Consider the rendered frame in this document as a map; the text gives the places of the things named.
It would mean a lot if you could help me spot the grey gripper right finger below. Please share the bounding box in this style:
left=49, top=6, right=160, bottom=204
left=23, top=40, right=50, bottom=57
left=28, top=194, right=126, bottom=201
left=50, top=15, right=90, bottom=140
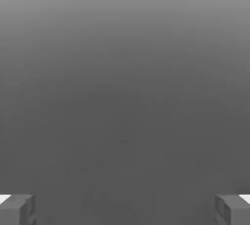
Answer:
left=214, top=194, right=250, bottom=225

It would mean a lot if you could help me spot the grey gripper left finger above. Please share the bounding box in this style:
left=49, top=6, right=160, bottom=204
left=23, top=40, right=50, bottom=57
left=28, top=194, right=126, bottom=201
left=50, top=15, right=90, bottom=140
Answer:
left=0, top=193, right=37, bottom=225

